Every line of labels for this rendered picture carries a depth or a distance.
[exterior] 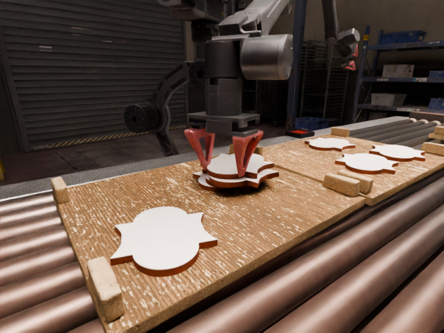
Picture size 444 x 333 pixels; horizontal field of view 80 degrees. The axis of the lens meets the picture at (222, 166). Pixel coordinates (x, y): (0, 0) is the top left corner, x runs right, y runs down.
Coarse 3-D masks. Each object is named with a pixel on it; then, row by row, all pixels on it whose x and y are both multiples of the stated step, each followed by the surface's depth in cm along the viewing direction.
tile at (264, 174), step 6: (258, 174) 46; (264, 174) 46; (270, 174) 47; (276, 174) 47; (210, 180) 45; (216, 180) 44; (222, 180) 43; (228, 180) 43; (234, 180) 43; (240, 180) 43; (246, 180) 44; (252, 180) 43; (258, 180) 43; (222, 186) 43; (228, 186) 43; (234, 186) 43; (252, 186) 43
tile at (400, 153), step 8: (376, 152) 68; (384, 152) 67; (392, 152) 67; (400, 152) 67; (408, 152) 67; (416, 152) 67; (424, 152) 68; (392, 160) 63; (400, 160) 62; (408, 160) 62; (416, 160) 63; (424, 160) 62
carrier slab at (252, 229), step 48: (96, 192) 46; (144, 192) 46; (192, 192) 46; (240, 192) 46; (288, 192) 46; (336, 192) 46; (96, 240) 33; (240, 240) 33; (288, 240) 33; (144, 288) 25; (192, 288) 25
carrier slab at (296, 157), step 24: (288, 144) 78; (360, 144) 78; (384, 144) 78; (288, 168) 58; (312, 168) 58; (336, 168) 58; (408, 168) 58; (432, 168) 58; (360, 192) 46; (384, 192) 46
